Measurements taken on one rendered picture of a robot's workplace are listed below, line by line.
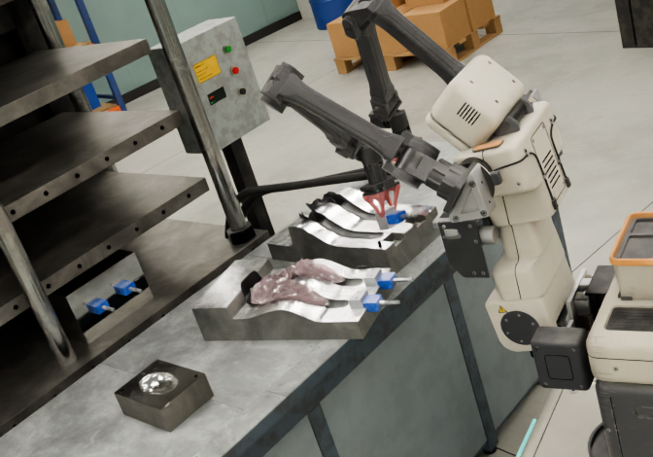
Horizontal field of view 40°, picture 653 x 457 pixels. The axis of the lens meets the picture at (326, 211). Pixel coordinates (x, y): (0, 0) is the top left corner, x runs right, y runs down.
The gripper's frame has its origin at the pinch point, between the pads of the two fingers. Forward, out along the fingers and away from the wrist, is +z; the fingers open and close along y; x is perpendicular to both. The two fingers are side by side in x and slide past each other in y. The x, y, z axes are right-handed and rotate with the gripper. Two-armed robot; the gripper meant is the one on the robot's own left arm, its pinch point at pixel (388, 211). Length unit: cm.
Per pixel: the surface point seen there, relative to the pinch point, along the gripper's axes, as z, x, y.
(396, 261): 14.2, -0.4, 2.1
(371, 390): 43.6, -2.5, 24.2
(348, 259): 11.6, -15.6, 5.9
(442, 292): 30.7, -1.5, -13.4
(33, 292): -8, -72, 74
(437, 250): 16.5, 3.7, -11.1
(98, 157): -38, -73, 39
